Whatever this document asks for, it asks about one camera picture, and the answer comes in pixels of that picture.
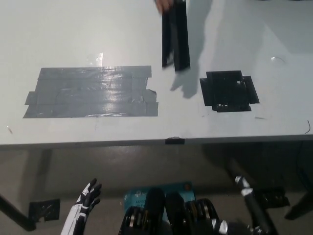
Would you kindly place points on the clear tape piece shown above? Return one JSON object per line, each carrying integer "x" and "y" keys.
{"x": 96, "y": 58}

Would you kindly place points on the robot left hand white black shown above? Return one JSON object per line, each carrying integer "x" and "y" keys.
{"x": 82, "y": 208}

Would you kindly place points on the grey upright table leg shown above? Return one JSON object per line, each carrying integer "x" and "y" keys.
{"x": 44, "y": 166}

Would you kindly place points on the black robot torso teal top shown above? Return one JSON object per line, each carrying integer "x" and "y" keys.
{"x": 168, "y": 213}

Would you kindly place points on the person's bare hand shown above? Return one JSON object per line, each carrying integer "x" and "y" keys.
{"x": 164, "y": 4}

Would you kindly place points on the black desk stapler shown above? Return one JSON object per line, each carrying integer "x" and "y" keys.
{"x": 180, "y": 36}

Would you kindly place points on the grey duct tape patch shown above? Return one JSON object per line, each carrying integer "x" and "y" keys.
{"x": 93, "y": 93}

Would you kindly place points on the small black tape strip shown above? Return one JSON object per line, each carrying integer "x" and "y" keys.
{"x": 174, "y": 141}

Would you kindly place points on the black tape square patch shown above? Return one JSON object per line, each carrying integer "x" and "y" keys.
{"x": 228, "y": 91}

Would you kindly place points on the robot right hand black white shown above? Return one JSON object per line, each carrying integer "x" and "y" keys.
{"x": 254, "y": 208}

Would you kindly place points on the black slanted table leg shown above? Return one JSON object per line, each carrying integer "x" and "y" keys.
{"x": 14, "y": 211}
{"x": 300, "y": 203}

